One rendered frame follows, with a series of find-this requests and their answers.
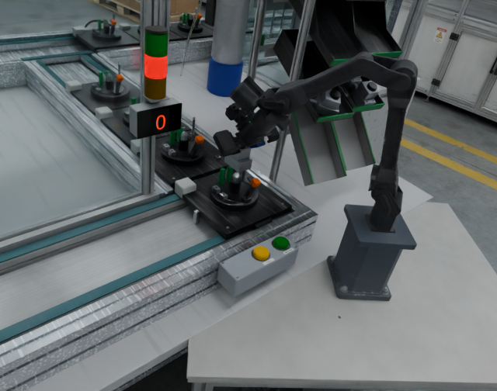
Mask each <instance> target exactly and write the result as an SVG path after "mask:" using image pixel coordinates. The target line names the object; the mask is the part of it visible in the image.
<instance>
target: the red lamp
mask: <svg viewBox="0 0 497 391"><path fill-rule="evenodd" d="M167 56H168V55H167ZM167 56H165V57H150V56H148V55H147V54H145V53H144V75H145V76H146V77H148V78H152V79H163V78H165V77H166V76H167Z"/></svg>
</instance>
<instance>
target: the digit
mask: <svg viewBox="0 0 497 391"><path fill-rule="evenodd" d="M166 130H169V108H168V109H161V110H157V111H154V112H152V117H151V134H154V133H160V132H163V131H166Z"/></svg>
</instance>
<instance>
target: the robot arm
mask: <svg viewBox="0 0 497 391"><path fill-rule="evenodd" d="M359 76H363V77H365V78H368V79H369V80H371V81H373V82H374V83H376V84H378V85H380V86H383V87H385V88H387V97H388V118H387V123H386V129H385V132H384V133H385V135H384V144H383V150H382V155H381V162H380V164H379V165H376V164H373V168H372V172H371V175H370V186H369V189H368V191H371V197H372V199H374V200H375V203H374V207H373V209H372V211H371V214H369V213H365V214H364V216H365V219H366V221H367V224H368V226H369V228H370V230H371V231H373V232H385V233H396V229H395V228H394V225H393V223H394V221H395V218H396V216H397V215H398V214H399V213H400V212H401V205H402V198H403V191H402V190H401V188H400V186H399V185H398V153H399V148H400V143H401V136H402V131H403V126H404V121H405V114H406V109H407V107H408V104H409V103H410V100H411V98H412V95H413V92H414V90H415V87H416V83H417V76H418V68H417V66H416V65H415V64H414V62H412V61H410V60H406V59H404V60H399V61H398V60H395V59H393V58H390V57H383V56H378V55H374V54H370V53H368V52H360V53H358V54H357V55H356V56H355V57H352V58H350V59H348V60H347V61H343V62H342V63H340V64H337V65H336V66H334V67H331V68H329V69H328V70H326V71H323V72H321V73H319V74H317V75H315V76H313V77H310V78H307V79H302V80H296V81H291V82H288V83H286V84H284V85H282V86H281V87H279V88H268V89H267V90H266V91H265V92H264V91H263V90H262V89H261V88H260V87H259V86H258V85H257V84H256V83H255V82H254V80H253V79H252V78H251V77H250V76H248V77H247V78H246V79H245V80H244V81H243V82H241V84H240V85H239V86H237V87H236V88H235V89H234V90H233V91H232V93H231V94H230V95H229V97H230V98H231V99H232V100H233V101H234V102H235V103H232V104H231V105H229V107H228V108H226V112H225V115H226V117H227V118H229V120H234V121H235V122H236V123H237V125H236V129H237V130H239V132H237V133H236V134H235V136H236V137H233V136H232V134H231V132H229V130H222V131H219V132H216V133H215V134H214V136H213V138H214V141H215V143H216V145H217V147H218V149H219V151H220V152H221V155H222V156H223V157H226V156H228V155H234V154H239V153H241V151H240V150H239V149H240V148H242V145H244V144H246V146H247V147H251V149H252V148H256V147H261V146H264V145H265V144H266V142H265V141H264V139H265V138H264V137H268V140H267V143H271V142H273V141H277V140H278V139H279V136H280V134H279V132H278V130H277V128H276V126H278V127H279V128H280V129H281V130H282V131H284V130H285V129H286V128H287V126H288V125H289V124H290V120H289V116H286V115H289V114H291V113H292V112H294V111H295V110H297V109H299V108H300V107H301V106H302V105H303V104H305V103H306V102H307V101H308V100H310V99H312V98H313V97H315V96H317V95H319V94H321V93H323V92H326V91H328V90H330V89H332V88H334V87H337V86H339V85H341V84H343V83H346V82H348V81H350V80H352V79H354V78H357V77H359ZM257 107H259V110H258V111H257V112H256V113H254V110H255V109H256V108H257ZM240 141H241V142H240Z"/></svg>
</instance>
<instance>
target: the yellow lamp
mask: <svg viewBox="0 0 497 391"><path fill-rule="evenodd" d="M166 78H167V77H165V78H163V79H152V78H148V77H146V76H144V95H145V96H146V97H147V98H149V99H155V100H158V99H163V98H165V97H166Z"/></svg>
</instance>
